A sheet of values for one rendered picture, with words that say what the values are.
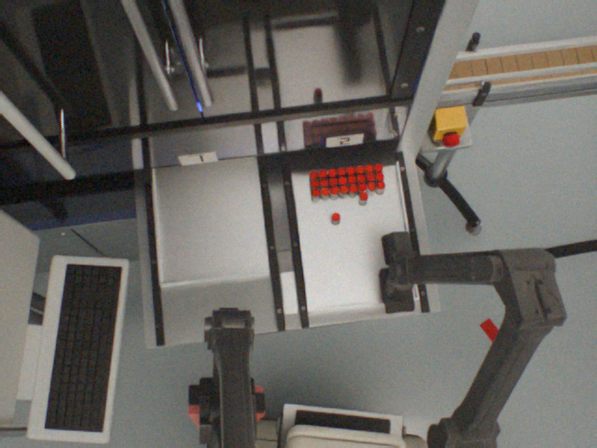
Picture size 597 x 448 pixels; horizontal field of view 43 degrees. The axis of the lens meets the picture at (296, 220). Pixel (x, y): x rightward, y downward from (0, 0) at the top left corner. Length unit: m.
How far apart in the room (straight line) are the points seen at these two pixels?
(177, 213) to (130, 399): 1.02
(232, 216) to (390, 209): 0.39
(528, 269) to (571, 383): 1.64
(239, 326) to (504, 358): 0.44
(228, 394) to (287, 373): 1.49
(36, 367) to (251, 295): 0.56
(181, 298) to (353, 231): 0.44
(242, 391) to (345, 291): 0.67
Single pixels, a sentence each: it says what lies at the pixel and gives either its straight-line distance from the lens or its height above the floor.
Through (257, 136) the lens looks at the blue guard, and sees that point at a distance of 1.67.
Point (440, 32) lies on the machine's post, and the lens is 1.36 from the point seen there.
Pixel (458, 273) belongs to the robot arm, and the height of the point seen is 1.37.
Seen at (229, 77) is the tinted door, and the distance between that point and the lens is 1.41.
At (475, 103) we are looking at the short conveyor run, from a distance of 1.96.
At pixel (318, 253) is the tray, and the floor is 0.88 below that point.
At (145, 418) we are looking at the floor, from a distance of 2.72.
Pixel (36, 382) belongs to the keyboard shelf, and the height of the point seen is 0.80.
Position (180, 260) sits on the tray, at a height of 0.88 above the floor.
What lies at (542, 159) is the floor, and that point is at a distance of 2.95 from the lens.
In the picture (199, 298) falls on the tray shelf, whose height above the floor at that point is 0.88.
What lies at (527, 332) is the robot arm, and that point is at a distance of 1.18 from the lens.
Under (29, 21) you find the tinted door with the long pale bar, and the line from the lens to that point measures 1.23.
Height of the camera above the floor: 2.66
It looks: 75 degrees down
